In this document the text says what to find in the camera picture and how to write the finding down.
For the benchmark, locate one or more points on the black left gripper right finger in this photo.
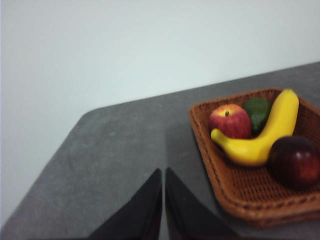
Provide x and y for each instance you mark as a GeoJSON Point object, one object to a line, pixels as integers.
{"type": "Point", "coordinates": [187, 215]}

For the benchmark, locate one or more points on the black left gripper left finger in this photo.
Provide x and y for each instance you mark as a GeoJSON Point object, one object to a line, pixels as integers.
{"type": "Point", "coordinates": [140, 215]}

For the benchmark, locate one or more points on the dark red plum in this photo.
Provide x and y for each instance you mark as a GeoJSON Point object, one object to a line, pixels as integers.
{"type": "Point", "coordinates": [297, 162]}

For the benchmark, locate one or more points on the brown wicker basket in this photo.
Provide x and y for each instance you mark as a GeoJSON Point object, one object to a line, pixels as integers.
{"type": "Point", "coordinates": [250, 195]}

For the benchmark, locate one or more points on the red apple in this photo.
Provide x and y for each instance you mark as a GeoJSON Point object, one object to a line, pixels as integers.
{"type": "Point", "coordinates": [231, 122]}

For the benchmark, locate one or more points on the green vegetable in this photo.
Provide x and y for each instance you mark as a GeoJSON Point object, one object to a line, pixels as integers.
{"type": "Point", "coordinates": [258, 112]}

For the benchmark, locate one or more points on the yellow banana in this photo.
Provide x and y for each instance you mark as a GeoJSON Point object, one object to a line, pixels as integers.
{"type": "Point", "coordinates": [282, 117]}

